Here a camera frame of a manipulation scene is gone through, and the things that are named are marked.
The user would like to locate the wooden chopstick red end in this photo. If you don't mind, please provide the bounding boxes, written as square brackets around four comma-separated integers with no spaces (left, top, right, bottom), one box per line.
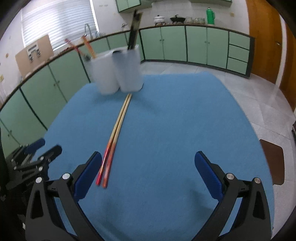
[95,94,130,185]
[65,38,87,57]
[102,93,132,188]
[81,36,96,59]

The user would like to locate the black chopstick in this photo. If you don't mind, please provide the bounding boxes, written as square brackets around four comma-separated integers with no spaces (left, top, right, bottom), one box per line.
[127,9,138,50]
[128,9,142,50]

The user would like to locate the green lower kitchen cabinets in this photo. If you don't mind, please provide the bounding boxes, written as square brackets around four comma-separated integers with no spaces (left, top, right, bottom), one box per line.
[1,25,255,155]

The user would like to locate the blue table mat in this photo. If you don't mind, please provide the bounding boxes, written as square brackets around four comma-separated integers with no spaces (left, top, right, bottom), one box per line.
[38,71,275,241]

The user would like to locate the brown wooden chair seat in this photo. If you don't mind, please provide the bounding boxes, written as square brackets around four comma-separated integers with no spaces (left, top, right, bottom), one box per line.
[259,139,285,185]

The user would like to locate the brown cardboard box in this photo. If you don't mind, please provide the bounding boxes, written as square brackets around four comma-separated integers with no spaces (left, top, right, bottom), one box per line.
[15,35,54,79]

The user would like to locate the white two-compartment utensil holder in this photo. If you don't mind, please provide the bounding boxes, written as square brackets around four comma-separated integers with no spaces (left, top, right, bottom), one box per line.
[85,44,144,95]

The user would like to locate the brown wooden door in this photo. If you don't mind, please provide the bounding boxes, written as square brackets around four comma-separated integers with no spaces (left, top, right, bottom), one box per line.
[246,0,282,84]
[280,24,296,110]

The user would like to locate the chrome sink faucet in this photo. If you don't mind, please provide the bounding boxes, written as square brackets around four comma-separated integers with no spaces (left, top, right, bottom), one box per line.
[84,23,93,40]

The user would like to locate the white window blinds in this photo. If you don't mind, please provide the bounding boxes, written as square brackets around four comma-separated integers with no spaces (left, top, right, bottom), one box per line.
[21,0,99,50]

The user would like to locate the glass jars on counter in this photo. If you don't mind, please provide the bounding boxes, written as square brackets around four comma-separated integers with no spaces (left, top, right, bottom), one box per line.
[185,16,206,25]

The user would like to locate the black wok pan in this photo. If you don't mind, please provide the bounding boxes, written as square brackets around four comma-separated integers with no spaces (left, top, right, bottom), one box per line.
[170,15,186,24]

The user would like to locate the green thermos flask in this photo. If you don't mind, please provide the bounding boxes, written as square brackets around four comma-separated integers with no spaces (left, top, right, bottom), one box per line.
[206,8,215,25]

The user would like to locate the white cooking pot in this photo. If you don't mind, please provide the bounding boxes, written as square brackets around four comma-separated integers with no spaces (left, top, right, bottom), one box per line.
[154,15,166,26]

